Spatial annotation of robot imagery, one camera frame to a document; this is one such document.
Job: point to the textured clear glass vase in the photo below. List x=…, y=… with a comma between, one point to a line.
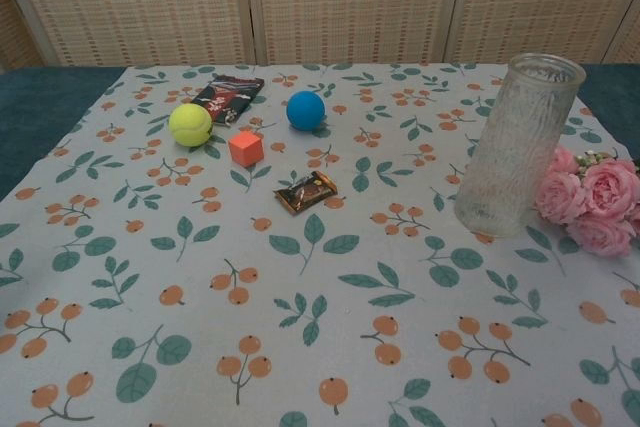
x=515, y=147

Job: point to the orange cube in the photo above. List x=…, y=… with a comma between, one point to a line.
x=245, y=149

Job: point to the yellow tennis ball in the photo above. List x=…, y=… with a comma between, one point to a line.
x=190, y=124

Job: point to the floral leaf berry tablecloth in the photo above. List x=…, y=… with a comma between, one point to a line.
x=320, y=297

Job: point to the pink rose bouquet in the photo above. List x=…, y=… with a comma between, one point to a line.
x=600, y=192

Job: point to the brown chocolate wrapper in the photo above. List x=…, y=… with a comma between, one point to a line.
x=305, y=193

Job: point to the black red snack packet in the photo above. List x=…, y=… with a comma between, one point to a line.
x=235, y=92

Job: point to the blue rubber ball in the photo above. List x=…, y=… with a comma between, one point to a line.
x=306, y=108

